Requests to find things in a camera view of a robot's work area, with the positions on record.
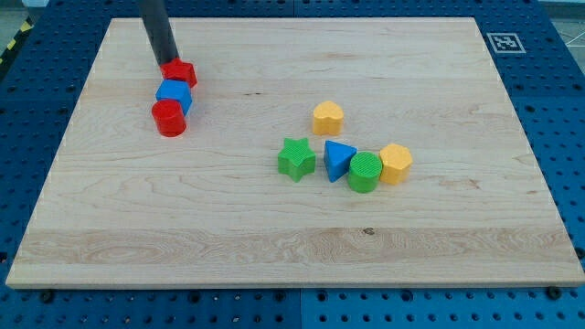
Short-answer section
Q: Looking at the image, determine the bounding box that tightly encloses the blue hexagon block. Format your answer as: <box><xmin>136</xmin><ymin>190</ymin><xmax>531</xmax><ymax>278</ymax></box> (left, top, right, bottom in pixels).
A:
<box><xmin>155</xmin><ymin>80</ymin><xmax>193</xmax><ymax>116</ymax></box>

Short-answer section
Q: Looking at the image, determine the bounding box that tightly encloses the red cylinder block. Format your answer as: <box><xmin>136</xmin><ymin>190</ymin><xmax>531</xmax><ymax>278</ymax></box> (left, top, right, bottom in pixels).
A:
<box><xmin>151</xmin><ymin>99</ymin><xmax>186</xmax><ymax>137</ymax></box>

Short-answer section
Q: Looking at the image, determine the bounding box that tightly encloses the green cylinder block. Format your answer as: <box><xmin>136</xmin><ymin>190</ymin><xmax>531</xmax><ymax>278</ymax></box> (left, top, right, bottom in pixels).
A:
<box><xmin>347</xmin><ymin>152</ymin><xmax>382</xmax><ymax>193</ymax></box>

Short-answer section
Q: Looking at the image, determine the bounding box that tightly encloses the green star block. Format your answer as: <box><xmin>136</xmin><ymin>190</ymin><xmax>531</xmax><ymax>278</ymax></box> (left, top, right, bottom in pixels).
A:
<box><xmin>277</xmin><ymin>138</ymin><xmax>316</xmax><ymax>183</ymax></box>

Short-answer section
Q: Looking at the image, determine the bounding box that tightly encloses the wooden board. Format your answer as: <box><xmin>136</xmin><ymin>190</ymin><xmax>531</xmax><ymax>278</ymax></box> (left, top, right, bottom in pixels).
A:
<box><xmin>6</xmin><ymin>17</ymin><xmax>584</xmax><ymax>290</ymax></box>

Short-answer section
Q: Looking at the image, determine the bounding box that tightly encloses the red star block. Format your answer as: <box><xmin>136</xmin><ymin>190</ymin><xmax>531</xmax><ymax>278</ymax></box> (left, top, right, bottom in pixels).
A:
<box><xmin>160</xmin><ymin>58</ymin><xmax>197</xmax><ymax>88</ymax></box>

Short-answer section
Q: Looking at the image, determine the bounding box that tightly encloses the yellow hexagon block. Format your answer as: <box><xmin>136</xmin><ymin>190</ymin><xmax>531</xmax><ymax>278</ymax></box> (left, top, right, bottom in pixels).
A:
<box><xmin>378</xmin><ymin>143</ymin><xmax>413</xmax><ymax>185</ymax></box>

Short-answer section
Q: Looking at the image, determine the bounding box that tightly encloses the blue triangle block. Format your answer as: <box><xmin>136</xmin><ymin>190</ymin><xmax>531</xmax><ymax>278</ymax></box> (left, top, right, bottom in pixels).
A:
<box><xmin>324</xmin><ymin>140</ymin><xmax>357</xmax><ymax>183</ymax></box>

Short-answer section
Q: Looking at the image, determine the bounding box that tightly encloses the white fiducial marker tag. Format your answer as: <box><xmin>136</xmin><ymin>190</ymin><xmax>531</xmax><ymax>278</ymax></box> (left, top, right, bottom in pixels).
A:
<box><xmin>486</xmin><ymin>32</ymin><xmax>526</xmax><ymax>54</ymax></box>

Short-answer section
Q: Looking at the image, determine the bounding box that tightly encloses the dark grey robot arm rod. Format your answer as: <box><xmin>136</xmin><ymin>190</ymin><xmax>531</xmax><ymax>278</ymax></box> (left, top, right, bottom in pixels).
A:
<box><xmin>137</xmin><ymin>0</ymin><xmax>179</xmax><ymax>66</ymax></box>

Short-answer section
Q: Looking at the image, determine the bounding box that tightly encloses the yellow heart block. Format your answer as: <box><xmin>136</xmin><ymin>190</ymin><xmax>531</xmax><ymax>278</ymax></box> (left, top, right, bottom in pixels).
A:
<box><xmin>313</xmin><ymin>101</ymin><xmax>345</xmax><ymax>135</ymax></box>

